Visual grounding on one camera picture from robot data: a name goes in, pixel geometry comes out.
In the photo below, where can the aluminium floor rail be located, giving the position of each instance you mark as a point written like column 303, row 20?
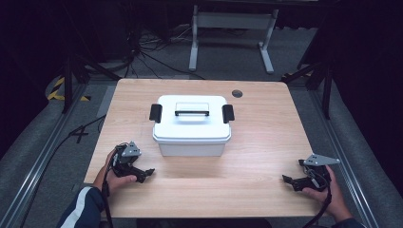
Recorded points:
column 345, row 164
column 38, row 164

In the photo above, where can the person's right hand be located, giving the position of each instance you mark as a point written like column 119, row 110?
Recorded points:
column 334, row 199

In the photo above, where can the black metal stand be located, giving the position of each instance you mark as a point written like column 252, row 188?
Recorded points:
column 68, row 79
column 326, row 85

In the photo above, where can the white plastic storage box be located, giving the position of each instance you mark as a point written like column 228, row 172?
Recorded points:
column 190, row 149

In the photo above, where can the yellow black floor tape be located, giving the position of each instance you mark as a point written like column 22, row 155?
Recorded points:
column 55, row 93

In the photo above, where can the grey round table grommet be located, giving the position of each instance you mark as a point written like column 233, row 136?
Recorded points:
column 237, row 93

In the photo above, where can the person's left hand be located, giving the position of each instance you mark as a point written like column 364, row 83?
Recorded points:
column 115, row 182

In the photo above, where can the black floor tape cross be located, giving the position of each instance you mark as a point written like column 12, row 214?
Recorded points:
column 80, row 133

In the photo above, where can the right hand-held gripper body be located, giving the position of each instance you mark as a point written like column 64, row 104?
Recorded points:
column 316, row 175

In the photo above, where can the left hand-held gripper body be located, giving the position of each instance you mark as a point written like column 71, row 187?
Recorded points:
column 126, row 160

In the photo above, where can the white metal table frame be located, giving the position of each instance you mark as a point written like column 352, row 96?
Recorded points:
column 233, row 21

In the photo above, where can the black box latch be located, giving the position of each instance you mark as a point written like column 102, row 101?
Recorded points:
column 155, row 113
column 228, row 113

